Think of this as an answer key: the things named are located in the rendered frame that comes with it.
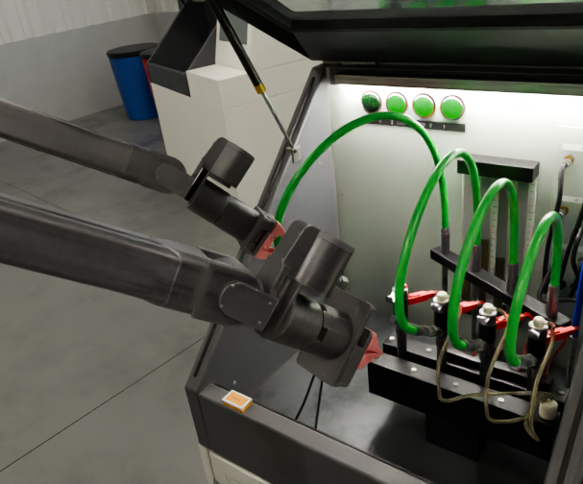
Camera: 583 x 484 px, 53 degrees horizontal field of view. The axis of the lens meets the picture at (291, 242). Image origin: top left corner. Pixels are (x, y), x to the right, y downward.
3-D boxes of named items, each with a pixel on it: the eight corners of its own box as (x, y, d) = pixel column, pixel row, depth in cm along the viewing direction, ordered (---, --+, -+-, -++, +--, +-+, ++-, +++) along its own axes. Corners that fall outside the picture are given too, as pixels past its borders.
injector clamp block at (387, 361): (370, 418, 119) (366, 359, 112) (393, 388, 125) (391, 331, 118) (546, 491, 99) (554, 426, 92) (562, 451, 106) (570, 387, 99)
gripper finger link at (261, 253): (304, 235, 102) (260, 207, 99) (314, 245, 95) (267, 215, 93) (282, 268, 103) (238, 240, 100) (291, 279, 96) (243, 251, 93)
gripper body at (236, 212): (264, 210, 101) (229, 187, 99) (275, 222, 92) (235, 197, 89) (244, 241, 102) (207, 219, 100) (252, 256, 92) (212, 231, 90)
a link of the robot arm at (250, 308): (195, 284, 62) (212, 309, 54) (246, 189, 62) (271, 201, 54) (286, 326, 67) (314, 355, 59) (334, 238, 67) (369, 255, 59)
